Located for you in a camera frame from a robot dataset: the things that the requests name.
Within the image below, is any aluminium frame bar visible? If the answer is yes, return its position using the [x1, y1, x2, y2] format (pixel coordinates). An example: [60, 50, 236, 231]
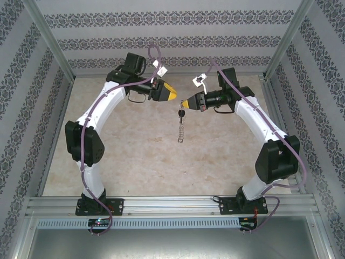
[10, 214, 37, 259]
[307, 214, 338, 259]

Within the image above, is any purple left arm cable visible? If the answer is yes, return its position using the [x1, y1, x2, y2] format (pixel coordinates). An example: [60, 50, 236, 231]
[79, 44, 164, 237]

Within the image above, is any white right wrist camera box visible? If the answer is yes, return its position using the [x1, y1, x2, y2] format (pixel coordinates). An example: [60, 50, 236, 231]
[192, 74, 209, 94]

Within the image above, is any grey slotted cable duct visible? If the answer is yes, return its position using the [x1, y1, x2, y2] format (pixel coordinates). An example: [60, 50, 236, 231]
[36, 217, 241, 229]

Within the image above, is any aluminium back wall rail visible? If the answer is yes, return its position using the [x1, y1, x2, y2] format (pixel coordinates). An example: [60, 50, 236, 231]
[72, 73, 267, 80]

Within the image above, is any aluminium right corner post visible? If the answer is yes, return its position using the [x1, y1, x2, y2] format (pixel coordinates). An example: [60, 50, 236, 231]
[263, 0, 316, 80]

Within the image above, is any aluminium right side rail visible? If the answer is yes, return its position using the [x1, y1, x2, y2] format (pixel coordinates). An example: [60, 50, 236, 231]
[258, 75, 307, 195]

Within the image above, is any grey metal sheet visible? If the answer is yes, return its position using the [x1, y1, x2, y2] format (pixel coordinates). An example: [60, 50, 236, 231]
[26, 228, 328, 259]

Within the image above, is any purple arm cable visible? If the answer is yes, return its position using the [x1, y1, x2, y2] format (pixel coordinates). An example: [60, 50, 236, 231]
[79, 44, 164, 237]
[199, 56, 308, 234]

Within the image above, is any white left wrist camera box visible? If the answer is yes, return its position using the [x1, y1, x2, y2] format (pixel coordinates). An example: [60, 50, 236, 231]
[152, 60, 168, 78]

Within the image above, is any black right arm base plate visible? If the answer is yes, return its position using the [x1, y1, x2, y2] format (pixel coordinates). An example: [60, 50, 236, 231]
[218, 196, 269, 215]

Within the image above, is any aluminium corner post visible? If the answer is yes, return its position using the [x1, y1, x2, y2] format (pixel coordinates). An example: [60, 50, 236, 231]
[263, 0, 316, 80]
[21, 0, 76, 79]

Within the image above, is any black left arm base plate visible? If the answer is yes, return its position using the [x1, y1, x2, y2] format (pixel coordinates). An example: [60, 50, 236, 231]
[75, 198, 125, 216]

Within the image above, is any aluminium mounting rail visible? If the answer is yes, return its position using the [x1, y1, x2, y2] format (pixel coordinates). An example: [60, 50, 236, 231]
[25, 196, 321, 217]

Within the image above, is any aluminium left corner post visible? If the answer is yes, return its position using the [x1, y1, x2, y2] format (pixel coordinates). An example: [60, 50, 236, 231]
[21, 0, 76, 79]

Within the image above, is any aluminium left side rail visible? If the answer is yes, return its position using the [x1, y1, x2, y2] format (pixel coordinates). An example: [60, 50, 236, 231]
[36, 77, 76, 197]

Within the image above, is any metal keyring holder with rings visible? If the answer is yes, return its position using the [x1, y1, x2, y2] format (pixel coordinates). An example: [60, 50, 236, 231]
[176, 100, 187, 144]

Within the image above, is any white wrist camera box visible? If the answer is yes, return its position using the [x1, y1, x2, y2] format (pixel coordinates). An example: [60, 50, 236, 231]
[192, 74, 209, 94]
[152, 60, 168, 78]

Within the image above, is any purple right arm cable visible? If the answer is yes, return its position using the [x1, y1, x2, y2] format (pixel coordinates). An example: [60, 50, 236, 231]
[199, 56, 308, 234]

